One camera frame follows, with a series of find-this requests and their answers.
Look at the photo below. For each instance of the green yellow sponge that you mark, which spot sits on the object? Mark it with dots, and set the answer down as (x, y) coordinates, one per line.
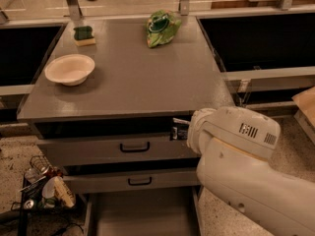
(84, 36)

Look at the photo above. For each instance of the white cup in rack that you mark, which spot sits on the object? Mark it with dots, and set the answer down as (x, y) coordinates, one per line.
(48, 190)

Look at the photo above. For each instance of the green chip bag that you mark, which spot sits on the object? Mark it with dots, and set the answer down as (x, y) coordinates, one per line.
(161, 28)

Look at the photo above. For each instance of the grey bottom drawer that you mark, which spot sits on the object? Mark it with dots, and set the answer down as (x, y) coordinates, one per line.
(152, 212)

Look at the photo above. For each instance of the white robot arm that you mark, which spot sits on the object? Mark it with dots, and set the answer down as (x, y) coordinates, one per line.
(235, 145)

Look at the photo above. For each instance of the dark rxbar blueberry packet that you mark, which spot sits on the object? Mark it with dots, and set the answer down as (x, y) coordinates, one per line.
(179, 129)

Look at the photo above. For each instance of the grey drawer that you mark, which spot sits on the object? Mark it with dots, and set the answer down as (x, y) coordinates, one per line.
(114, 149)
(132, 180)
(152, 212)

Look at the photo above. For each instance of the brown cardboard box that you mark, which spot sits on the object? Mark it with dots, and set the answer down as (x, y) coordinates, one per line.
(306, 104)

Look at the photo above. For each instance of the grey drawer cabinet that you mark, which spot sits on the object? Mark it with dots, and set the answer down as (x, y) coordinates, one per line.
(132, 90)

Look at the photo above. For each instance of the white paper bowl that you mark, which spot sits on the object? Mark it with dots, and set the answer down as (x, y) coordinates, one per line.
(69, 70)

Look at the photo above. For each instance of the cream box in rack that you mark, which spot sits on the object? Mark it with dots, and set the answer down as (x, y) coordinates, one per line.
(63, 193)

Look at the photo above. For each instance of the grey top drawer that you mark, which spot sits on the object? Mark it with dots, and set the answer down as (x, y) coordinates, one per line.
(114, 149)

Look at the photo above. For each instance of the grey middle drawer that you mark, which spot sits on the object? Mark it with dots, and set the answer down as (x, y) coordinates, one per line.
(132, 180)

